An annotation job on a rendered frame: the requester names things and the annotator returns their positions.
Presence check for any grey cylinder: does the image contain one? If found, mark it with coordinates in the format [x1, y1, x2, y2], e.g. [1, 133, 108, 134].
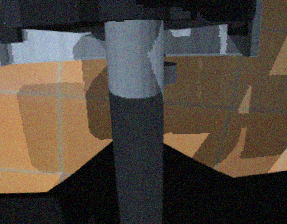
[104, 19, 163, 224]

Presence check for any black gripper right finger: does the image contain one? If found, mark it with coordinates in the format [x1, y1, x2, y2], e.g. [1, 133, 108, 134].
[163, 143, 287, 224]

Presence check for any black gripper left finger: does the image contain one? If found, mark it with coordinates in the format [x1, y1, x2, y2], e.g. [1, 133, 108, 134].
[0, 141, 120, 224]

